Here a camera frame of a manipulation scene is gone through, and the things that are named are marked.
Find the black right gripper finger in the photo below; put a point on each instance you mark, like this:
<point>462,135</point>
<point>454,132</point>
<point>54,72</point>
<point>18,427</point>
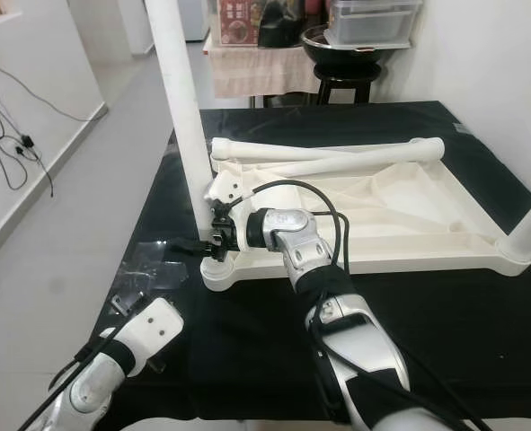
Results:
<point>189,246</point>

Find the clear plastic wrap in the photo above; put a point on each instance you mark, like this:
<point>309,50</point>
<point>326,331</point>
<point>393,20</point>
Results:
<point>153,265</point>

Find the black table cloth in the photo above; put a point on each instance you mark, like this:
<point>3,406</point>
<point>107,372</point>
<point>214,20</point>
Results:
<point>256,359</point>

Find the white plastic table top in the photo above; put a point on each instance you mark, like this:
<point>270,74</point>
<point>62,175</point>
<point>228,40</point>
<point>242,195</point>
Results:
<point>418,206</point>

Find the black round stool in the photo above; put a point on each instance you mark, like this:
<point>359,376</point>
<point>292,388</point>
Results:
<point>348,72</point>

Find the red printed box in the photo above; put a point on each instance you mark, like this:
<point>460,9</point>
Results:
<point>238,22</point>

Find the black plastic bag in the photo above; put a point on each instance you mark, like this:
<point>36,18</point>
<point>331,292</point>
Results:
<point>281,25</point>

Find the black bowl with steel rim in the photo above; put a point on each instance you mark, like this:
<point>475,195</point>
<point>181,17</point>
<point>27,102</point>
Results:
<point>355,52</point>

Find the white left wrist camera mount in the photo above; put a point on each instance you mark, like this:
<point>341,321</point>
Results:
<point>150,332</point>

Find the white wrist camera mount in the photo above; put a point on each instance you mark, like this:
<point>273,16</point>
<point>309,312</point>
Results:
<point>150,332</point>
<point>227,187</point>

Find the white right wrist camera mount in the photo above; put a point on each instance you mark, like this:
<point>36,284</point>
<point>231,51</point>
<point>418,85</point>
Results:
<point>227,187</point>

